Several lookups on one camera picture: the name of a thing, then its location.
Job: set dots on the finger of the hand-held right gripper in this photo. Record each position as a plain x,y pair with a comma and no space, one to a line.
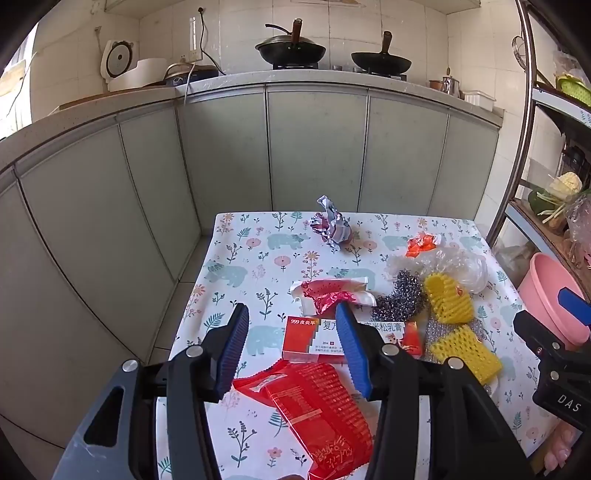
572,302
535,330

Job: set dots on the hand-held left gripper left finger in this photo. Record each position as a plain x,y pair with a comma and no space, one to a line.
233,350

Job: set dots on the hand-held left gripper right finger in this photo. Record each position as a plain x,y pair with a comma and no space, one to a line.
353,350

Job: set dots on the pink plastic bucket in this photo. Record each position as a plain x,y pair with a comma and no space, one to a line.
545,286

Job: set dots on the red white medicine box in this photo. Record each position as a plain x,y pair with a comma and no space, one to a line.
314,339

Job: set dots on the red white paper wrapper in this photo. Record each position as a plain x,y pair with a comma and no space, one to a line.
332,293

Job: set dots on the red plastic packet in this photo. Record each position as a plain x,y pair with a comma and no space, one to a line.
314,406

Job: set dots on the steel wool scourer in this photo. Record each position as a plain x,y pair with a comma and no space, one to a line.
399,300

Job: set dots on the yellow foam fruit net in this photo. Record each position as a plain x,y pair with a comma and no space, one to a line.
448,295
466,353

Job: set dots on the trash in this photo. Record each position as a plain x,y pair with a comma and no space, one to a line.
438,332

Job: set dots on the clear plastic bag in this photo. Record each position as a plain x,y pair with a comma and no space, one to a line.
455,267

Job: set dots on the orange plastic wrapper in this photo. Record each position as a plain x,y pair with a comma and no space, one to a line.
421,245

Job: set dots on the silver foil wrapper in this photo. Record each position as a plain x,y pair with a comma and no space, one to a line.
332,226

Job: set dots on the person's right hand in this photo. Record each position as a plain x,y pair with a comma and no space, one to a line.
563,445

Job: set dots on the clear bag with food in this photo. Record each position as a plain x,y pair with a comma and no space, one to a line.
579,219

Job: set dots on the floral printed tablecloth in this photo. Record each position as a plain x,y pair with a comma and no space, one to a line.
277,258

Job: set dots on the green vegetable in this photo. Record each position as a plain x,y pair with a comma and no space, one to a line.
538,203

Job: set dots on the cauliflower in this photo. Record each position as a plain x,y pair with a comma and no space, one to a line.
567,183

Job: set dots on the kitchen counter cabinets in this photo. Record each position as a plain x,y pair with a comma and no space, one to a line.
314,147

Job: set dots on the green plastic basket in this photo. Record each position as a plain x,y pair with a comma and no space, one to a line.
575,90

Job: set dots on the metal shelf rack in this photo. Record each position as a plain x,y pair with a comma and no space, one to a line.
531,92

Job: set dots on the white lidded container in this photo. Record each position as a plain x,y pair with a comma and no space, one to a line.
479,99

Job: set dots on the steel kettle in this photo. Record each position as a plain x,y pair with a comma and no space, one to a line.
449,85

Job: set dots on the black countertop cooker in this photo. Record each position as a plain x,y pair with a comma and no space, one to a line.
194,74

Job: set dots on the gas stove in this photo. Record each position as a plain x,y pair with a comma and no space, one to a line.
337,69

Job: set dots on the open black wok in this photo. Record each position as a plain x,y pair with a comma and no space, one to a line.
381,60

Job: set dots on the white rice cooker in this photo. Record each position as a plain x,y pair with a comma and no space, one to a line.
134,69

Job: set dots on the lidded black wok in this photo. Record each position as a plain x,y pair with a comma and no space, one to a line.
291,50

